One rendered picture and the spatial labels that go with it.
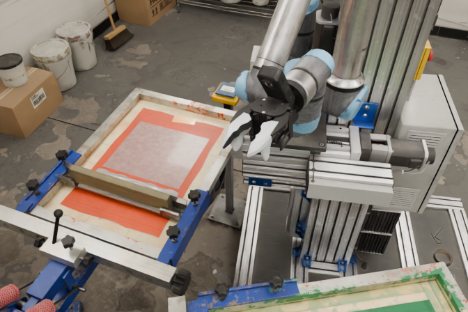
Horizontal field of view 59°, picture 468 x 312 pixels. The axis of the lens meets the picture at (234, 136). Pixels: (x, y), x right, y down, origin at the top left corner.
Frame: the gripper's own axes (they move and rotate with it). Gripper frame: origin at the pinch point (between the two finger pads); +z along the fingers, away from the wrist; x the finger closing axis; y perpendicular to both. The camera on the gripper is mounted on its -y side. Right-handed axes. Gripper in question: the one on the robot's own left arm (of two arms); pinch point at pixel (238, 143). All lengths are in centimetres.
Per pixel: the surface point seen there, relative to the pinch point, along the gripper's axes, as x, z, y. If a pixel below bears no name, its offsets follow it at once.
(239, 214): 79, -93, 158
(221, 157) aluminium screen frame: 48, -51, 63
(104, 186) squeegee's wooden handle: 74, -13, 56
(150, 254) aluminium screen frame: 43, -2, 63
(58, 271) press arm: 59, 19, 56
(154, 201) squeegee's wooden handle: 53, -17, 58
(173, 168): 64, -38, 64
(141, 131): 89, -48, 61
